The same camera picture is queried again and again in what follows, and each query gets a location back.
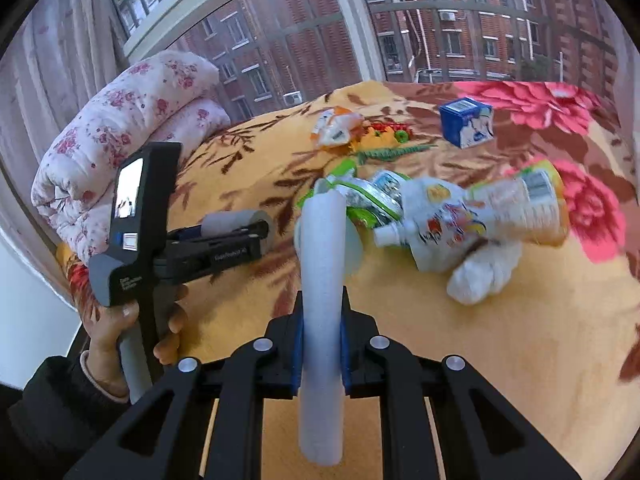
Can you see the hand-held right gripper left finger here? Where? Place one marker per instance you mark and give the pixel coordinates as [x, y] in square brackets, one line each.
[296, 355]

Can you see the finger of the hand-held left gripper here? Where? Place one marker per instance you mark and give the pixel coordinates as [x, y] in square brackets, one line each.
[187, 234]
[250, 235]

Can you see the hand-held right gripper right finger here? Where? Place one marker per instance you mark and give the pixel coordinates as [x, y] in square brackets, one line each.
[345, 355]

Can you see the grey foam roll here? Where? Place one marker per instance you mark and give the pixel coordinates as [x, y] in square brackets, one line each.
[227, 221]

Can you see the white foam tube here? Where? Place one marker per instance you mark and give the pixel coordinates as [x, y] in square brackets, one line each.
[322, 310]

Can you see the orange green toy dinosaur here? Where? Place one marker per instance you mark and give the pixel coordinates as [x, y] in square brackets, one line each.
[380, 152]

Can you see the person's left forearm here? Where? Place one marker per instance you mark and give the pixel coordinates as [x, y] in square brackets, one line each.
[45, 410]

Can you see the person's left hand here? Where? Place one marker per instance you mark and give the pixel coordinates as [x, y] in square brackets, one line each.
[102, 330]

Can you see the folded pink floral quilt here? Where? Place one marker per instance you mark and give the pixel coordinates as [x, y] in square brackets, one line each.
[110, 130]

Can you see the light green packet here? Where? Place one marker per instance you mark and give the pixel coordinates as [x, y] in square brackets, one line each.
[332, 172]

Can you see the green white crumpled wrapper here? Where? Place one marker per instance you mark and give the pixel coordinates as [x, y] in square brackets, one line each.
[372, 200]

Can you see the orange white snack wrapper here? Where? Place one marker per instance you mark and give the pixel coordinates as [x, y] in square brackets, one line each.
[335, 127]

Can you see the yellow floral blanket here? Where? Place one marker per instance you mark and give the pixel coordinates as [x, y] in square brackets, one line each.
[500, 360]

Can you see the white sock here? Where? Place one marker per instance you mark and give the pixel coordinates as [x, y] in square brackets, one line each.
[480, 275]

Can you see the white spouted pouch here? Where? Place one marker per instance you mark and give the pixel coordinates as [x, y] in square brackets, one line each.
[435, 225]

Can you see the pale pink curtain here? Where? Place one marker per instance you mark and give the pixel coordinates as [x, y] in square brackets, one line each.
[55, 60]

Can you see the red brick building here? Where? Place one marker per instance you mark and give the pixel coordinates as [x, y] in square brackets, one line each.
[300, 45]

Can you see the plastic bottle orange label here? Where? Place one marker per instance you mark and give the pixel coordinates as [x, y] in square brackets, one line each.
[525, 205]

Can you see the blue white milk carton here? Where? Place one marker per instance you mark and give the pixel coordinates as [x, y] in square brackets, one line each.
[467, 122]

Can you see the white sheer curtain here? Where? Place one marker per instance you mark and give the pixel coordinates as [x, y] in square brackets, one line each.
[631, 102]

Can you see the white window frame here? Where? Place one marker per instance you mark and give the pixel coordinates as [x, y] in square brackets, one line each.
[350, 10]

